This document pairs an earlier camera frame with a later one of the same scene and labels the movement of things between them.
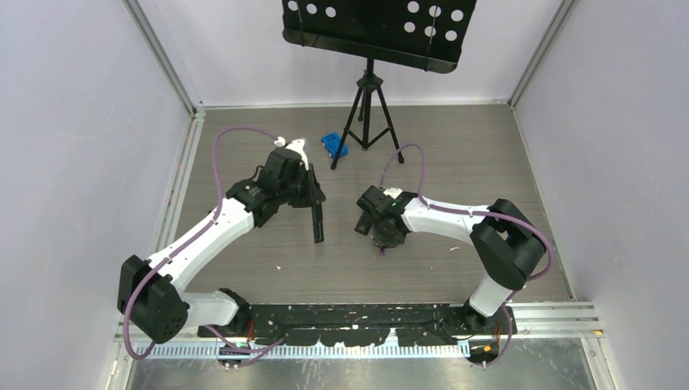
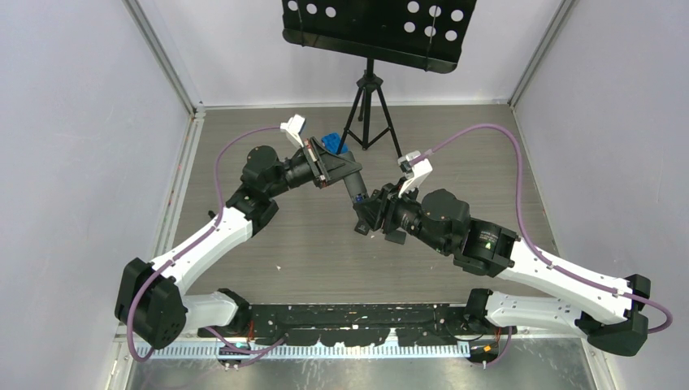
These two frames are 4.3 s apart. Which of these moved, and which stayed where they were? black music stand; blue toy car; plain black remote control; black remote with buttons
Moved: plain black remote control
Stayed: black music stand; black remote with buttons; blue toy car
